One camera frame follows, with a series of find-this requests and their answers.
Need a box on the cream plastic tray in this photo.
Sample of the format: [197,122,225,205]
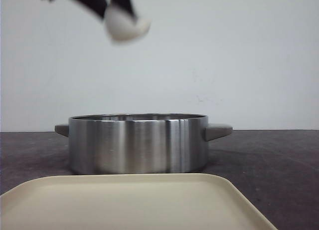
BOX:
[0,174,274,230]

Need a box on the panda bun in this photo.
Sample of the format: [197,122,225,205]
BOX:
[104,5,151,42]

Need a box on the stainless steel pot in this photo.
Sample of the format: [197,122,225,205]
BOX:
[55,113,233,175]

